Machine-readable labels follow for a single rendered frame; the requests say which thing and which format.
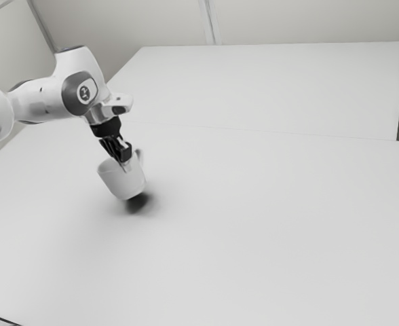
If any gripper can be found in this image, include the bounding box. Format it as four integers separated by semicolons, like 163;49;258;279
90;117;133;174

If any white mug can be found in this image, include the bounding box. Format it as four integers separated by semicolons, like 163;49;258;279
96;148;148;201

